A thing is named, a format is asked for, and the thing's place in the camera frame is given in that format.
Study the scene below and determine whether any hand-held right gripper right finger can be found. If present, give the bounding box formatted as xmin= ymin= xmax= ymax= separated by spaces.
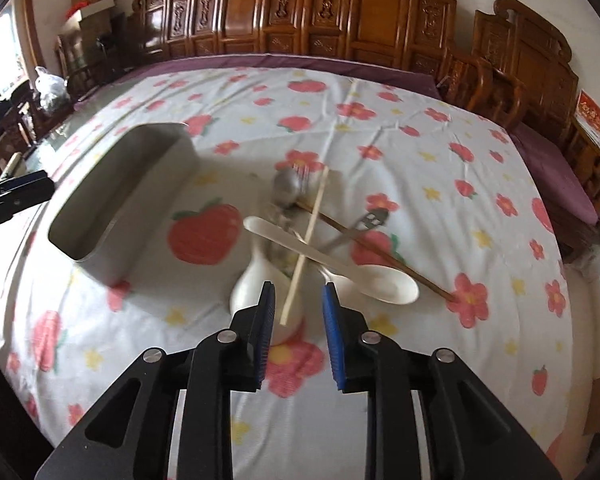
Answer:
xmin=321 ymin=282 xmax=563 ymax=480

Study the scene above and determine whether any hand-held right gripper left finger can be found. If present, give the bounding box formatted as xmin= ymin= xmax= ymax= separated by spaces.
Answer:
xmin=35 ymin=281 xmax=276 ymax=480

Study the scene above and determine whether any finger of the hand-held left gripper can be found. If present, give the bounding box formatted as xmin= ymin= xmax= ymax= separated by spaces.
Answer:
xmin=0 ymin=180 xmax=56 ymax=240
xmin=0 ymin=170 xmax=48 ymax=197

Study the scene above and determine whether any beige fork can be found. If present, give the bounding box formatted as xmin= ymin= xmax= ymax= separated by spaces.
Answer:
xmin=229 ymin=247 xmax=306 ymax=346

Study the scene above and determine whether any large cream spoon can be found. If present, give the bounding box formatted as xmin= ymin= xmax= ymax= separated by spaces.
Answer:
xmin=242 ymin=216 xmax=421 ymax=307

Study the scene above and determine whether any metal utensil tray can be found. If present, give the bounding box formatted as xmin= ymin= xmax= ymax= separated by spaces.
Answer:
xmin=47 ymin=122 xmax=201 ymax=281

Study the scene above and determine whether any dark brown chopstick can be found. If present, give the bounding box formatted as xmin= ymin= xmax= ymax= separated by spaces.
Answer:
xmin=297 ymin=201 xmax=457 ymax=303

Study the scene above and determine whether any light wooden chopstick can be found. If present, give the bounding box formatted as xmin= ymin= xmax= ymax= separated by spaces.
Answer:
xmin=281 ymin=166 xmax=330 ymax=326

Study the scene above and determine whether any slotted metal spoon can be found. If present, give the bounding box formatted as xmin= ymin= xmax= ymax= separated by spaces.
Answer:
xmin=322 ymin=208 xmax=392 ymax=256

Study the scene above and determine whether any metal fork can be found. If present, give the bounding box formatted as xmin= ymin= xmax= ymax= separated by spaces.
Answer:
xmin=290 ymin=156 xmax=317 ymax=196

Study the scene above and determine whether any dark wooden chair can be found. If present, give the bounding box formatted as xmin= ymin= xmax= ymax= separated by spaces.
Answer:
xmin=0 ymin=77 xmax=43 ymax=186

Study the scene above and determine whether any clear plastic bag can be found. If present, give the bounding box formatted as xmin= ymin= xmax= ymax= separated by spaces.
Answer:
xmin=32 ymin=66 xmax=72 ymax=113

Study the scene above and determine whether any floral strawberry tablecloth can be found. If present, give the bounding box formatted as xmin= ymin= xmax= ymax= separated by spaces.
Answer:
xmin=0 ymin=65 xmax=581 ymax=480

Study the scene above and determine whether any stack of cardboard boxes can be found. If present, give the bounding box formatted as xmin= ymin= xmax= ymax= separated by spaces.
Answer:
xmin=62 ymin=0 xmax=118 ymax=38

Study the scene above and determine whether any wooden armchair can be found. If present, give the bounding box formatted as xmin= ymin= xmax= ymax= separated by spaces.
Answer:
xmin=437 ymin=50 xmax=526 ymax=131

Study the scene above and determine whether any wooden side table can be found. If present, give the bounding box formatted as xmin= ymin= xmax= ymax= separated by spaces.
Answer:
xmin=562 ymin=110 xmax=600 ymax=261

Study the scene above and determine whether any carved wooden screen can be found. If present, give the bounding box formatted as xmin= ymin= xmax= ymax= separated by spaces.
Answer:
xmin=132 ymin=0 xmax=458 ymax=78

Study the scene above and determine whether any red card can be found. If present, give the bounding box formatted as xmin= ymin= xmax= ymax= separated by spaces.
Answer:
xmin=576 ymin=91 xmax=600 ymax=136

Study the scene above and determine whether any carved wooden panel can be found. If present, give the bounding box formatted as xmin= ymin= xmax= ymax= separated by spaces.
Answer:
xmin=472 ymin=0 xmax=581 ymax=131

